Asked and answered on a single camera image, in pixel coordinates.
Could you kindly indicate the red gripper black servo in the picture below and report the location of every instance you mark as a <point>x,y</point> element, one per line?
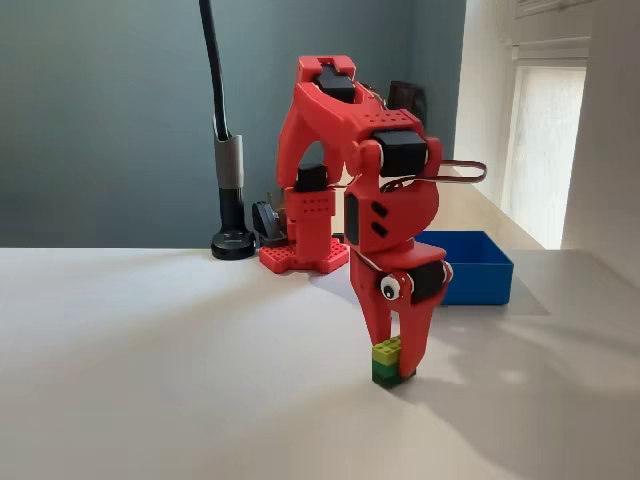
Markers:
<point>372,285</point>

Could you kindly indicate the green lego brick stack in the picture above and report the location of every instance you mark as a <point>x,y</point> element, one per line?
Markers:
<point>383,356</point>

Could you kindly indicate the red robot arm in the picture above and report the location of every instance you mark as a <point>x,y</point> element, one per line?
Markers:
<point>325,110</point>

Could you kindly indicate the blue plastic box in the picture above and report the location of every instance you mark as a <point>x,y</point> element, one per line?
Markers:
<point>480,282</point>

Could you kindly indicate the light wooden table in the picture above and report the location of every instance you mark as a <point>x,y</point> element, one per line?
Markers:
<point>500,215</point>

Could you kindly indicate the black table clamp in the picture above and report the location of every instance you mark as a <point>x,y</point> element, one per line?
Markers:
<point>265,220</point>

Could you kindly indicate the black gooseneck stand grey sleeve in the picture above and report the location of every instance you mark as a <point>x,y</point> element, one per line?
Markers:
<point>229,165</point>

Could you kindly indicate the window with white blind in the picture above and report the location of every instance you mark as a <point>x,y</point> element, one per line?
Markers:
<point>545,150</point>

